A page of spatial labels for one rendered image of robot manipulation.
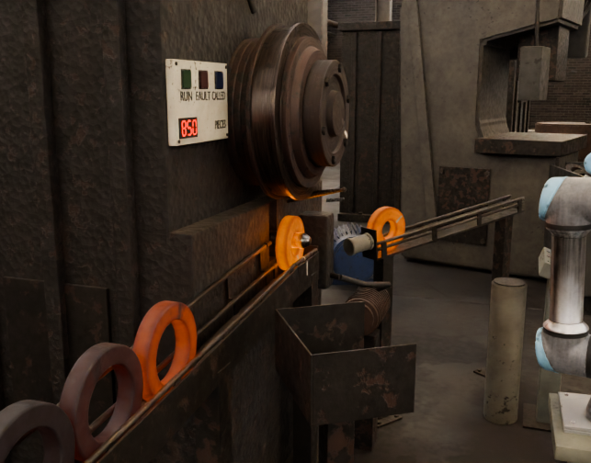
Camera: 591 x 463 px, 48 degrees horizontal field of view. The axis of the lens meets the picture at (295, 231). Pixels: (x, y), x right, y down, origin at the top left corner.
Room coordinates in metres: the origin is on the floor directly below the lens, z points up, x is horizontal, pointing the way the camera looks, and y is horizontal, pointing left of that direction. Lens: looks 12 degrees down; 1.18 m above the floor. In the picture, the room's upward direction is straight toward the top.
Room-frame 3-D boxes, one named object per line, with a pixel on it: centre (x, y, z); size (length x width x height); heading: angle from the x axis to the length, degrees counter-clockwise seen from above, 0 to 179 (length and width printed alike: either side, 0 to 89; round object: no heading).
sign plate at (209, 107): (1.54, 0.22, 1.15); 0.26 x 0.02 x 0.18; 161
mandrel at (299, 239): (1.84, 0.04, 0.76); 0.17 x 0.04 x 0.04; 71
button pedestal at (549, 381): (2.22, -0.92, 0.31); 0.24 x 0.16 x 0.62; 161
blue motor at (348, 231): (4.09, -0.35, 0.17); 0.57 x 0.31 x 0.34; 1
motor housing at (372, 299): (2.09, -0.24, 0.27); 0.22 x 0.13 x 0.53; 161
